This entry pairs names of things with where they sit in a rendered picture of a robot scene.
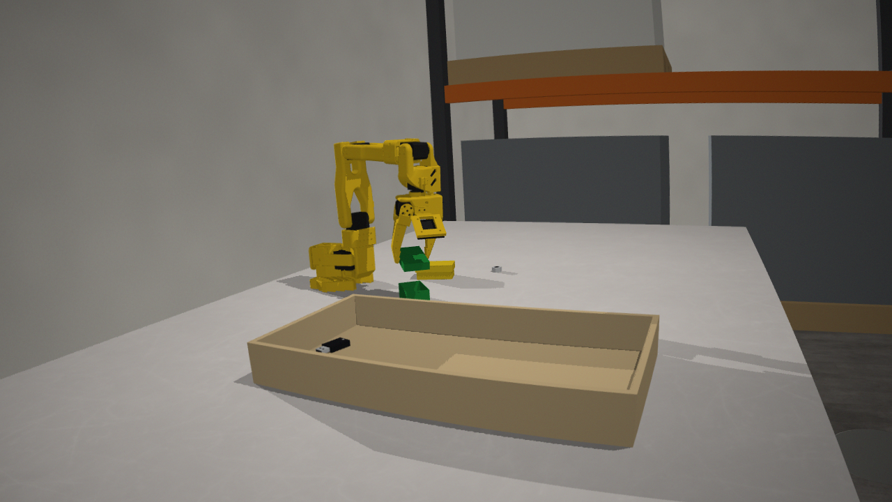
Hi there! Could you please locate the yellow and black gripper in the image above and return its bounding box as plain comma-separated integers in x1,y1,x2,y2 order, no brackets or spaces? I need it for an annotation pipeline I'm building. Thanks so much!
391,192,447,264

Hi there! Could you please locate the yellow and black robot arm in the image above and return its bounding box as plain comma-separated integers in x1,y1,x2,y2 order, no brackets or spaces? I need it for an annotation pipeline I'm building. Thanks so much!
310,138,441,292

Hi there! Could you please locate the black usb stick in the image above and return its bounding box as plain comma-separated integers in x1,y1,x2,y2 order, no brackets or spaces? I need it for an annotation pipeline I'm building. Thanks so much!
316,337,351,353

